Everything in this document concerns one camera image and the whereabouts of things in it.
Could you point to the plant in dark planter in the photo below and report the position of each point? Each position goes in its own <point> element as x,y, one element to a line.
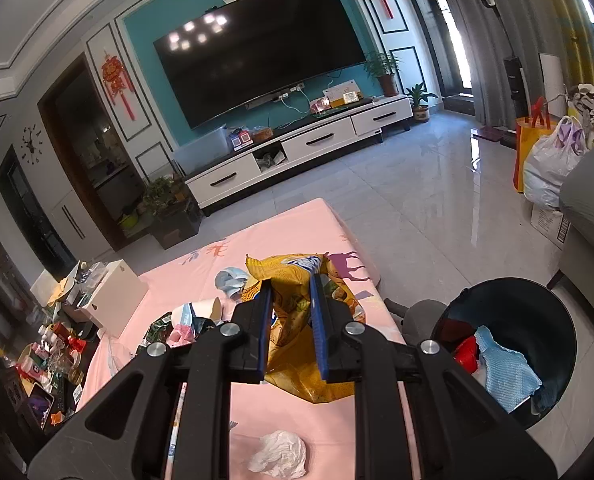
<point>169,210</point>

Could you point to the yellow desk calendar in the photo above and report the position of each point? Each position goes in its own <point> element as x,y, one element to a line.
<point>342,92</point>

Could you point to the pink plastic wrapper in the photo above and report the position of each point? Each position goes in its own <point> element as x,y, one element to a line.
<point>181,336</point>

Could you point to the tall potted plant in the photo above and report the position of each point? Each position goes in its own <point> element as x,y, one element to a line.
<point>384,72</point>

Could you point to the green snack wrapper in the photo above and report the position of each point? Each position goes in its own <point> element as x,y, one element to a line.
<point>158,331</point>

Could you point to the crumpled white tissue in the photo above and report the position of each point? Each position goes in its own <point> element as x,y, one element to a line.
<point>279,455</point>

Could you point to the black television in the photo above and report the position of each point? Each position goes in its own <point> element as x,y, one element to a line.
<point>257,55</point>

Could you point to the orange shopping bag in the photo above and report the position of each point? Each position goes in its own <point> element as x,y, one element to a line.
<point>524,145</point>

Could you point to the grey sofa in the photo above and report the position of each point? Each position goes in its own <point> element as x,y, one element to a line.
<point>592,210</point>

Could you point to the small potted plant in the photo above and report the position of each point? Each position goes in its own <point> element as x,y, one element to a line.
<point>419,105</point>

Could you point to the red and blue boxes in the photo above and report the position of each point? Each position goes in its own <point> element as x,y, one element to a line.
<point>240,140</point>

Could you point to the pink printed tablecloth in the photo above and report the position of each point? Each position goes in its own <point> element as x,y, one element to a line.
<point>217,410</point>

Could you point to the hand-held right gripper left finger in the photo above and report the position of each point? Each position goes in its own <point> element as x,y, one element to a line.
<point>263,332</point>

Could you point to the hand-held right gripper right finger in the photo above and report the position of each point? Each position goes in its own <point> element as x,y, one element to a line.
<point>319,332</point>

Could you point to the black trash bin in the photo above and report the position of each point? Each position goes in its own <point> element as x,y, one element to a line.
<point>527,305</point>

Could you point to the clear storage box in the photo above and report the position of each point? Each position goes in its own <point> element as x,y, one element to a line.
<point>202,152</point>

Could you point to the white plastic bag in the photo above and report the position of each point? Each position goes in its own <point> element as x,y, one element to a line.
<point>552,165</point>

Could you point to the black upright vacuum cleaner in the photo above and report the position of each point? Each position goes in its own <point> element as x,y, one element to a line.
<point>513,80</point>

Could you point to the white television cabinet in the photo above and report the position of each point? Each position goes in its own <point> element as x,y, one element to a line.
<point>307,145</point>

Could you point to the black wall clock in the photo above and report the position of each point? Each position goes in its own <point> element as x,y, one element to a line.
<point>31,144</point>

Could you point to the light blue cloth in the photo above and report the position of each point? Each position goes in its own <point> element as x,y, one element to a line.
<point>507,375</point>

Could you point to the white box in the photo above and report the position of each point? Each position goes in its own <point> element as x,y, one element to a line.
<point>114,295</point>

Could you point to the white air purifier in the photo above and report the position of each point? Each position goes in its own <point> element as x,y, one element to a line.
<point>551,82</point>

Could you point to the clutter of bottles and jars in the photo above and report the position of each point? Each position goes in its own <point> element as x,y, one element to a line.
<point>52,360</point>

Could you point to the yellow snack bag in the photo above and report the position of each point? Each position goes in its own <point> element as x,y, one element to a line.
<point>292,320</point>

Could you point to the red packet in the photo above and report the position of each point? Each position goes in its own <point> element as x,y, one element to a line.
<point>466,352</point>

